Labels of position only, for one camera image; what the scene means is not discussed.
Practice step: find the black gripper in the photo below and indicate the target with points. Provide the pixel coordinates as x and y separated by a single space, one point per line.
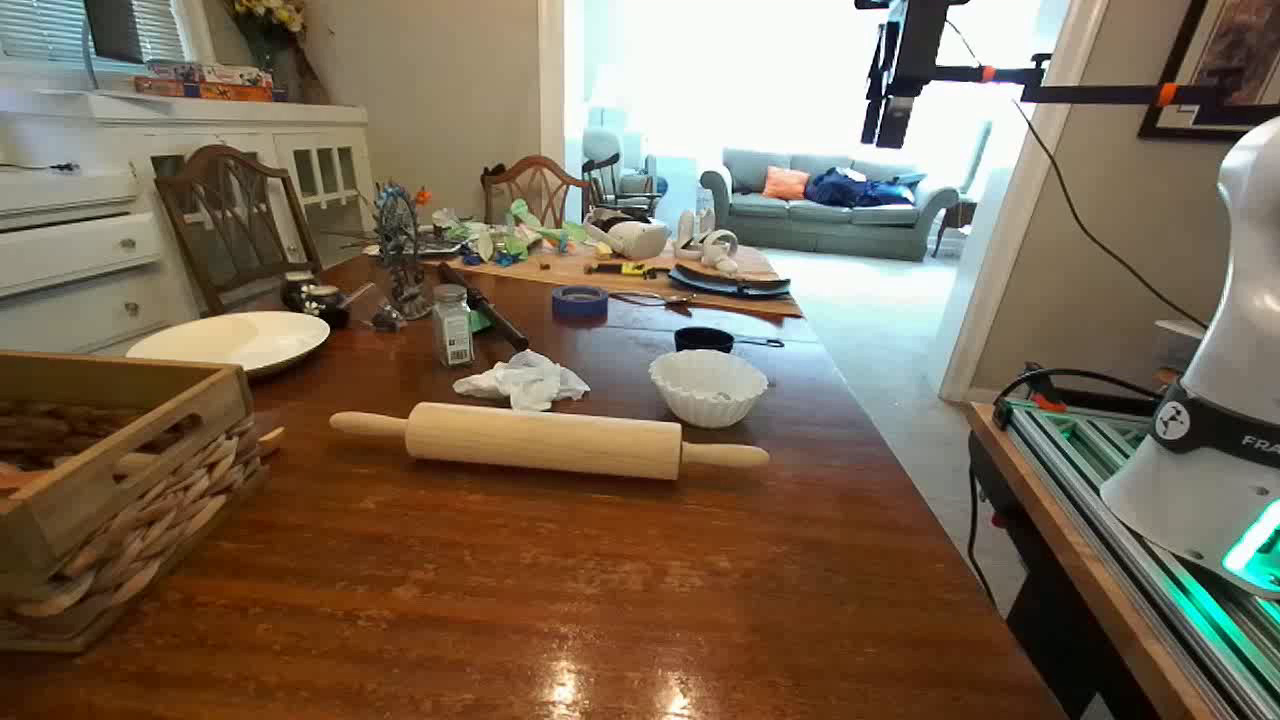
914 46

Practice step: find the white paper cupcake holder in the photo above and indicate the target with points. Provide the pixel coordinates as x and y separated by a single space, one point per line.
707 392

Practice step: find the wooden rolling pin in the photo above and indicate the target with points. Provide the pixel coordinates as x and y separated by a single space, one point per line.
546 443

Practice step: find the aluminium robot base platform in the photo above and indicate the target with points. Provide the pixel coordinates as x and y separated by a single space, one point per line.
1066 461

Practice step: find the hex key set yellow holder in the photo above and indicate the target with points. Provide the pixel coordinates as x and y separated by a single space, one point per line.
605 270

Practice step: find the blue blanket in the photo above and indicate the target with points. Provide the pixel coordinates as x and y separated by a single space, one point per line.
852 187

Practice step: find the grey sofa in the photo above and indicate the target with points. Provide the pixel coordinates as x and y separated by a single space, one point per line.
827 221

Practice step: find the orange cushion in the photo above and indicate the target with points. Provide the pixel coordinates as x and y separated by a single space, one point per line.
784 187

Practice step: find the grey padded seat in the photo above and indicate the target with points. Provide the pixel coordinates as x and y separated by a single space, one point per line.
605 165

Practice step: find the small black measuring cup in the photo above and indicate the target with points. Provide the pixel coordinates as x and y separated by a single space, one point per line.
707 339

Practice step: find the brown wooden chair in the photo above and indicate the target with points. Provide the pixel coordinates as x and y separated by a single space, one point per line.
535 163

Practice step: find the blue tape roll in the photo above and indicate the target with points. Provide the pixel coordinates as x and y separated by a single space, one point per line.
580 307

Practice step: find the blue paper origami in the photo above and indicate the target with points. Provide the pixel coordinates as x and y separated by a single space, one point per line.
469 253

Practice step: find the crumpled white tissue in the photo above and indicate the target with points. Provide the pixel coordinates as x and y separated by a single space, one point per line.
524 380

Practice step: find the orange paper origami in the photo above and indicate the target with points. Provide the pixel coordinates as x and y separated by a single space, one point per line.
427 197

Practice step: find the glass shaker jar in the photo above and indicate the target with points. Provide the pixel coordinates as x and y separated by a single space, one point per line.
452 333

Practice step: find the small black metal ornament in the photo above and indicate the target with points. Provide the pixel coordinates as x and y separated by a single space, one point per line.
314 302

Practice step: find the flower vase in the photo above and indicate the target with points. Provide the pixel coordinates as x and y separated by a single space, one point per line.
272 46

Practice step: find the dark carved wooden chair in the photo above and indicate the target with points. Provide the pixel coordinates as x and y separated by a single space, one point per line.
234 221

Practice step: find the white glass-door cabinet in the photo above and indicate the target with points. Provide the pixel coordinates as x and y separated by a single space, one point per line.
215 142

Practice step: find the colourful boxes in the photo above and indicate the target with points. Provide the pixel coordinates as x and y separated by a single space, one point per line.
203 82

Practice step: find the white ceramic plate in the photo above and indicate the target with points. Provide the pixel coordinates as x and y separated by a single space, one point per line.
224 343

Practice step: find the white drawer dresser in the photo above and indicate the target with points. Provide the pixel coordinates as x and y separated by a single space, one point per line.
67 253

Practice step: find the white window blinds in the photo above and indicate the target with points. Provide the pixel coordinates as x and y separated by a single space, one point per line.
41 24

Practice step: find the woven wooden basket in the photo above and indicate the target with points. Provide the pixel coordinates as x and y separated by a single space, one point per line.
121 522

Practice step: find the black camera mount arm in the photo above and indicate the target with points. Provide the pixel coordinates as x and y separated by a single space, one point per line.
1107 94

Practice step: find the black picture frame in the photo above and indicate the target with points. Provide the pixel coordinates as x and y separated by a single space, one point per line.
1241 54

